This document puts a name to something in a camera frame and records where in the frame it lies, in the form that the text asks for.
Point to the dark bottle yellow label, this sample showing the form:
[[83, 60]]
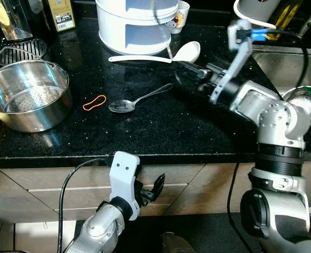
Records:
[[60, 16]]

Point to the orange rubber band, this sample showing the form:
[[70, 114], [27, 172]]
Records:
[[85, 107]]

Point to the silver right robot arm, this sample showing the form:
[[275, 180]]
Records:
[[274, 118]]

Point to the round metal strainer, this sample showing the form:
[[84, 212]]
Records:
[[23, 50]]

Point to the olive oil bottle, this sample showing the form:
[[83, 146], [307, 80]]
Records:
[[284, 16]]

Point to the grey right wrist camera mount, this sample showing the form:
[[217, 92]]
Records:
[[240, 58]]

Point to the shiny steel canister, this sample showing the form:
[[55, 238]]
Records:
[[13, 18]]

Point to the steel kitchen sink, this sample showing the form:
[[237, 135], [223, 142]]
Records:
[[282, 63]]

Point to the black floor mat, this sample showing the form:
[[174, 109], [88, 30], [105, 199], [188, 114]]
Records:
[[213, 237]]

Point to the grey robot foot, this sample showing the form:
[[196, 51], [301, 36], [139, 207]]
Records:
[[176, 243]]

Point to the white plastic pitcher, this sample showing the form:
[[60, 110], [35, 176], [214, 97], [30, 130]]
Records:
[[255, 10]]

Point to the metal spoon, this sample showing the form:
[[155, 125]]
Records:
[[121, 106]]

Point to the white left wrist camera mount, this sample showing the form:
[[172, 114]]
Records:
[[123, 174]]

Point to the steel steamer pot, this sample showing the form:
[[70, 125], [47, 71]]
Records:
[[34, 118]]

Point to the white tiered plastic container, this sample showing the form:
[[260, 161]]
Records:
[[110, 31]]

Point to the white plastic ladle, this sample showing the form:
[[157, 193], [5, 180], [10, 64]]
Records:
[[190, 51]]

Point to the white cartoon print cup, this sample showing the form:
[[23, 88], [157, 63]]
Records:
[[181, 16]]

